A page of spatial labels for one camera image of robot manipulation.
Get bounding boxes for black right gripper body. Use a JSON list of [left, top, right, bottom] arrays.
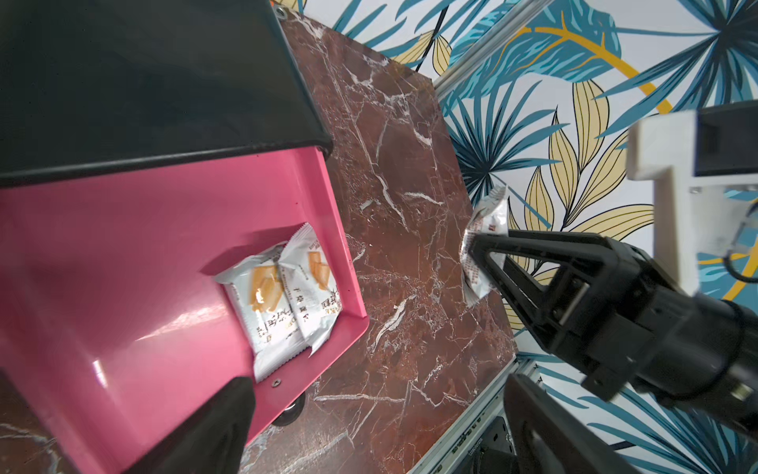
[[532, 236, 757, 438]]

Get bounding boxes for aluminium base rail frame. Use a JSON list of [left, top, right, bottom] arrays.
[[409, 355, 541, 473]]

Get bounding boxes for aluminium right corner post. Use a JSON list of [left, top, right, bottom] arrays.
[[433, 0, 552, 100]]

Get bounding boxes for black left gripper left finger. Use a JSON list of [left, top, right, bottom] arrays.
[[126, 377, 256, 473]]

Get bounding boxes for black drawer cabinet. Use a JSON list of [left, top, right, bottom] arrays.
[[1, 1, 333, 188]]

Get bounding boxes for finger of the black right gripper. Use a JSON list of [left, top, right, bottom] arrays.
[[492, 231, 622, 356]]

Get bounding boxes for pink top drawer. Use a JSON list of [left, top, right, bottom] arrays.
[[1, 147, 369, 473]]

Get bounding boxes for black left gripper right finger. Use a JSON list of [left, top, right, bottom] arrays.
[[503, 374, 638, 474]]

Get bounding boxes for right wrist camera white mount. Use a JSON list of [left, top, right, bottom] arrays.
[[627, 101, 757, 294]]

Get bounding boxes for white cookie packet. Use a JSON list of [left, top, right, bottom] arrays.
[[459, 186, 509, 307], [278, 223, 343, 354], [215, 242, 307, 382]]

